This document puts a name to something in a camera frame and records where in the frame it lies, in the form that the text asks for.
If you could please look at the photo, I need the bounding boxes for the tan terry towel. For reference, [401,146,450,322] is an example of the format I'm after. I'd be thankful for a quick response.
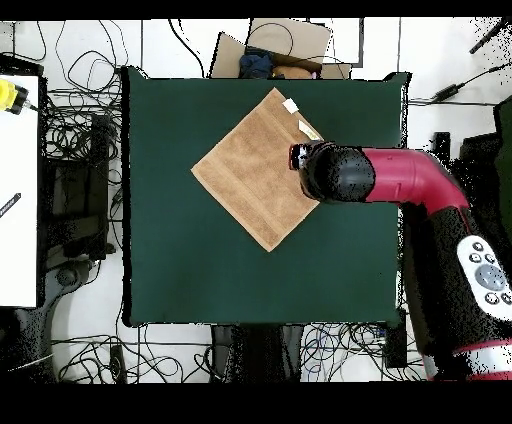
[190,86,325,254]

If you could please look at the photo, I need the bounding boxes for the black flat panel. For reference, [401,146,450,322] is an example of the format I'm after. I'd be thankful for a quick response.
[458,133,501,169]

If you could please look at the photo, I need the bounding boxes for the black flat device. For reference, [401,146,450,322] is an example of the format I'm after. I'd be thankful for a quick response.
[0,53,45,77]

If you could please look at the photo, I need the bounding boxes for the dark green table cloth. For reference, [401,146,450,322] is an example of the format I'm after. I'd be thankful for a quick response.
[121,65,411,328]

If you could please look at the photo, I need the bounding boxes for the orange garment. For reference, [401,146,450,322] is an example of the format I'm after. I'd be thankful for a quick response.
[271,64,315,80]

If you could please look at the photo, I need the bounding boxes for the dark blue garment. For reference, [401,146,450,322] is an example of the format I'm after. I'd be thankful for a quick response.
[238,47,275,80]

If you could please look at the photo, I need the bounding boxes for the brown cardboard box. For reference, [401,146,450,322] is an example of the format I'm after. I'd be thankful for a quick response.
[209,17,353,80]

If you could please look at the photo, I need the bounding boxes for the black equipment rack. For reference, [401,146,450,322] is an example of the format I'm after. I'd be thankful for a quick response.
[39,113,116,263]

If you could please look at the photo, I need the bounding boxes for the black rectangular box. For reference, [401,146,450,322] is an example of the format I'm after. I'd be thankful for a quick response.
[384,309,408,369]

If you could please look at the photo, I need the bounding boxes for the dark stand foot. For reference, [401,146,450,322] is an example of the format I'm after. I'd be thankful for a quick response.
[45,257,101,317]

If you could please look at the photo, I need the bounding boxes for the black upright bar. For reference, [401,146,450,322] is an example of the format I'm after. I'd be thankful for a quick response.
[430,131,452,161]

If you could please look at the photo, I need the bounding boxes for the black power strip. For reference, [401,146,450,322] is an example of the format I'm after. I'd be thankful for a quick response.
[109,344,128,383]

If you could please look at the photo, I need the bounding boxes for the white desk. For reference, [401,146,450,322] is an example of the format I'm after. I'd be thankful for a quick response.
[0,73,41,309]

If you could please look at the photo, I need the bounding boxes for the black marker pen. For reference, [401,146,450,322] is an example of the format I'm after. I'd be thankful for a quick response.
[0,192,22,219]

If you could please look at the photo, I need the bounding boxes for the dark green hanging cloth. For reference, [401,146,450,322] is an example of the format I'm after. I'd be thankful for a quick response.
[493,95,512,241]

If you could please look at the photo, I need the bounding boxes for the yellow and black tool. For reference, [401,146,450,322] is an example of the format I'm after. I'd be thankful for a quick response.
[0,77,39,116]

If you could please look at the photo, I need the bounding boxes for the black rod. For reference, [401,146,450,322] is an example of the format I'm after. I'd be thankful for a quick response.
[468,17,512,55]

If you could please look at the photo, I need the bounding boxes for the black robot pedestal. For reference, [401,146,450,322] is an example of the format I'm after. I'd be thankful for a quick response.
[210,324,306,383]

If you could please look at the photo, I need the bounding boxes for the black cable tangle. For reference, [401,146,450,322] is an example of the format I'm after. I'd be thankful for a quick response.
[51,333,213,384]
[39,17,129,161]
[301,319,425,383]

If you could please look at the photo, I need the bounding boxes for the black power adapter with cable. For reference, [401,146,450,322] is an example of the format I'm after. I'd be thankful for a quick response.
[431,59,512,102]

